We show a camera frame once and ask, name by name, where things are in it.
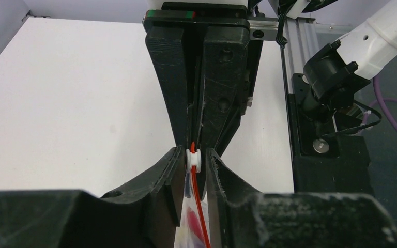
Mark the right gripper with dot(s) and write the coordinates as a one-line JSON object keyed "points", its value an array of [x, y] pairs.
{"points": [[230, 65]]}

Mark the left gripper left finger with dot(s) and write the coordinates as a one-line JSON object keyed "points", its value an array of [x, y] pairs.
{"points": [[143, 212]]}

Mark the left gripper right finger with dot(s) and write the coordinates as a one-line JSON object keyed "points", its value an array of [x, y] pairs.
{"points": [[242, 216]]}

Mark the clear zip top bag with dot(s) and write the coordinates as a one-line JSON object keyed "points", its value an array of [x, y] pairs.
{"points": [[193, 229]]}

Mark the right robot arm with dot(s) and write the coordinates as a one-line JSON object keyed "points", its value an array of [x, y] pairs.
{"points": [[334, 73]]}

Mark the aluminium frame rail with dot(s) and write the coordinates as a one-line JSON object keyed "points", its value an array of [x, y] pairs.
{"points": [[277, 66]]}

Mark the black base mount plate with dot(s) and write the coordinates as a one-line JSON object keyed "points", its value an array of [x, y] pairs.
{"points": [[342, 168]]}

